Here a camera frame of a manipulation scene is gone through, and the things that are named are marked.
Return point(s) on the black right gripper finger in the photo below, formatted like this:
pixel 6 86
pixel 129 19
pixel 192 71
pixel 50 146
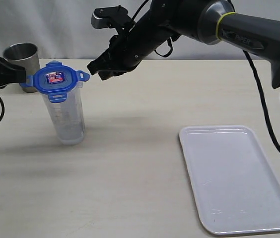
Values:
pixel 100 64
pixel 106 74

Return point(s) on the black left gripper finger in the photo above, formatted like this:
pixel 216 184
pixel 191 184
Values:
pixel 12 78
pixel 8 67

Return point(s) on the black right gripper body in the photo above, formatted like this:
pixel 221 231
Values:
pixel 141 41

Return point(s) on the stainless steel cup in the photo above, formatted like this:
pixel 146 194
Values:
pixel 25 55

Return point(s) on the blue four-tab container lid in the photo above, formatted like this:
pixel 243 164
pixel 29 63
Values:
pixel 56 80

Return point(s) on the clear plastic container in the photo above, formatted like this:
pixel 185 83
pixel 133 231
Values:
pixel 65 109

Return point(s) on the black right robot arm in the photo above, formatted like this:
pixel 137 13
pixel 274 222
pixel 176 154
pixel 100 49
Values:
pixel 206 21

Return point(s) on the white plastic tray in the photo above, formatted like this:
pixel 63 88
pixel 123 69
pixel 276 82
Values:
pixel 236 191

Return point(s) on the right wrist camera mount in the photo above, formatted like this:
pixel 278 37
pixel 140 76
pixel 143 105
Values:
pixel 113 18

